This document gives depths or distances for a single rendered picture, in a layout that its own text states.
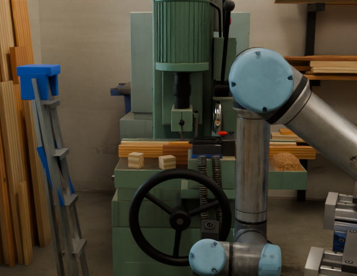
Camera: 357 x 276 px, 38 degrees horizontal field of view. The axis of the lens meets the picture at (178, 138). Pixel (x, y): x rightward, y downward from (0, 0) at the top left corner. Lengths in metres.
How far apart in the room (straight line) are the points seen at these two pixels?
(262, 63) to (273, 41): 3.03
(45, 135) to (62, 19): 1.91
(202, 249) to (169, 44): 0.76
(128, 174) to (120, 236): 0.21
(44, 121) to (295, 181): 1.25
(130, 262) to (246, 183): 0.66
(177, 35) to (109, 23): 2.50
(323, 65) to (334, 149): 2.56
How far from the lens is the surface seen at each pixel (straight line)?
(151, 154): 1.75
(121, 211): 1.65
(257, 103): 0.97
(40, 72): 2.42
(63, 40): 4.21
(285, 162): 1.64
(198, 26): 1.63
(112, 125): 4.17
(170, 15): 1.63
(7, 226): 3.06
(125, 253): 1.71
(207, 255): 1.08
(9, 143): 2.97
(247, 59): 0.97
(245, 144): 1.16
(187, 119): 1.68
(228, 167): 1.50
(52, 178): 2.46
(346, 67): 3.61
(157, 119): 1.91
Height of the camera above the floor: 1.33
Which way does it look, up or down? 12 degrees down
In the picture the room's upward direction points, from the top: straight up
